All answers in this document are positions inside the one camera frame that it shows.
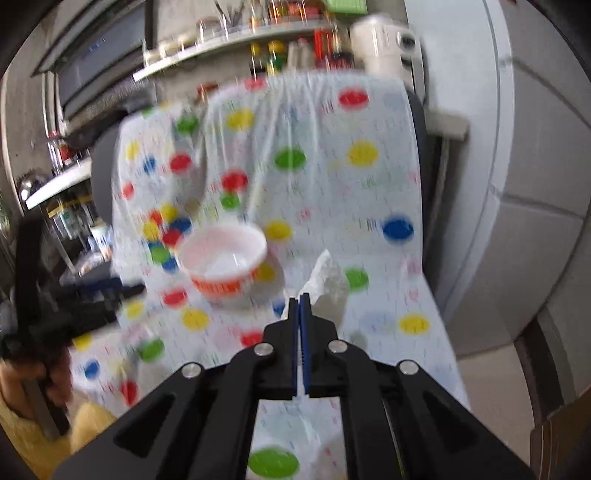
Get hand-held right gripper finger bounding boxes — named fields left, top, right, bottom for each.
left=51, top=298, right=301, bottom=480
left=299, top=292, right=539, bottom=480

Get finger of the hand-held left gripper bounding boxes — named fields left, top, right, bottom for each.
left=60, top=283, right=147, bottom=334

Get white tissue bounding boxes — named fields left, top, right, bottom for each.
left=299, top=249, right=351, bottom=330

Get person's left forearm yellow sleeve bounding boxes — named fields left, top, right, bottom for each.
left=0, top=401, right=116, bottom=480

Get person's left hand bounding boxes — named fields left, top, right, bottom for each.
left=0, top=355, right=73, bottom=418

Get metal tin can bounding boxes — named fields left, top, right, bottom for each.
left=90, top=224, right=114, bottom=259

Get orange and white bowl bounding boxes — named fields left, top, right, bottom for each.
left=177, top=224, right=269, bottom=303

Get steel pot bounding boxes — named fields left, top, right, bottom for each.
left=18, top=168, right=47, bottom=199

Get white kitchen counter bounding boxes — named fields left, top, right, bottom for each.
left=25, top=159, right=93, bottom=209

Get red label bottles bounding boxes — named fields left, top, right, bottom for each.
left=46, top=131, right=77, bottom=169

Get polka dot plastic sheet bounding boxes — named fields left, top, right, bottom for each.
left=69, top=74, right=472, bottom=480

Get dark range hood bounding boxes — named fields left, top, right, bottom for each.
left=32, top=0, right=154, bottom=125

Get cardboard box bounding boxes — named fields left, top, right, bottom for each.
left=531, top=406, right=591, bottom=480

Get dark sauce bottle yellow cap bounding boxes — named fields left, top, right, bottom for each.
left=249, top=41, right=266, bottom=77

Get green bottle yellow cap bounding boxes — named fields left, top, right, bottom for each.
left=267, top=41, right=287, bottom=75

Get white plastic jug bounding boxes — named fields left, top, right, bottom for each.
left=288, top=39, right=315, bottom=70

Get red oil bottle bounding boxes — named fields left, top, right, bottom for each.
left=314, top=28, right=354, bottom=70

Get white rice cooker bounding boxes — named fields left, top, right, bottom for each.
left=351, top=13, right=419, bottom=81

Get wall shelf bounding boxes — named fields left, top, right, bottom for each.
left=134, top=21, right=356, bottom=82

